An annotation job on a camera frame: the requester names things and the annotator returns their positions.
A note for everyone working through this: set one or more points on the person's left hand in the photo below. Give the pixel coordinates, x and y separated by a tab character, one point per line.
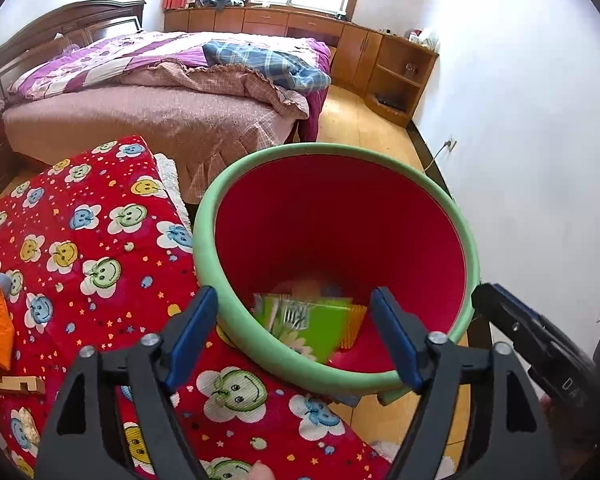
262	472

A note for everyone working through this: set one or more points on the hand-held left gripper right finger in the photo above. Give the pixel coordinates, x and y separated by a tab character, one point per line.
392	335

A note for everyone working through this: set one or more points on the large yellow foam net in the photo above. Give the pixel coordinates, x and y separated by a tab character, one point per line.
352	327

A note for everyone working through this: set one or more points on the dark wooden headboard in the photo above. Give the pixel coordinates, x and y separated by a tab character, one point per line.
45	35

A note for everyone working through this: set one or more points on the red smiley flower blanket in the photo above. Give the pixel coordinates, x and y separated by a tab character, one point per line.
105	280

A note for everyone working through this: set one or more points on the purple patchwork quilt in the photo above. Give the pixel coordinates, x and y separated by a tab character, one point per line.
130	57

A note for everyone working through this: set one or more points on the bed with pink bedspread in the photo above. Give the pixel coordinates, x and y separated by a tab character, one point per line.
155	115

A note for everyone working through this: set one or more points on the dark wooden frame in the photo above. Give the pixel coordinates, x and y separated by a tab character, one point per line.
479	335

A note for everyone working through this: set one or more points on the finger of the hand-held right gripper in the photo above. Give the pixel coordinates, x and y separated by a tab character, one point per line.
500	310

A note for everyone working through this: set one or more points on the person's right hand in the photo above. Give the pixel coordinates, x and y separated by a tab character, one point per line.
546	402

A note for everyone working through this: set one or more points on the small wooden block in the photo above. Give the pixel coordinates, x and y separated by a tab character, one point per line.
17	385

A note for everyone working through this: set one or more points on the peanut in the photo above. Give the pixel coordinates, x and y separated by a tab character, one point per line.
24	422

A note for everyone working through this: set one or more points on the wall socket with plug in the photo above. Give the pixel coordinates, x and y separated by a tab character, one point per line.
450	143

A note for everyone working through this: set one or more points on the blue plaid cloth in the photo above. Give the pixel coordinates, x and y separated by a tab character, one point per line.
265	62

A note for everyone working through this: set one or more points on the red bin with green rim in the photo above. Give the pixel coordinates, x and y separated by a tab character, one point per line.
340	220

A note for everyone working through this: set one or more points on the white fringed cloth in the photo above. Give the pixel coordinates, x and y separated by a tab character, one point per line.
172	185

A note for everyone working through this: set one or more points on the white items on cabinet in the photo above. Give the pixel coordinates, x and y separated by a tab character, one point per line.
425	38

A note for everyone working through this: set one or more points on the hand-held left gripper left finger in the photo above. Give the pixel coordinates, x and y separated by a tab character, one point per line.
192	330

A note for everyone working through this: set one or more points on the green snack packet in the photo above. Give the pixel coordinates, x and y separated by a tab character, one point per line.
310	325

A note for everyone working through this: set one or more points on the long wooden cabinet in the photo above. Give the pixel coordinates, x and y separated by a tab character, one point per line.
330	42

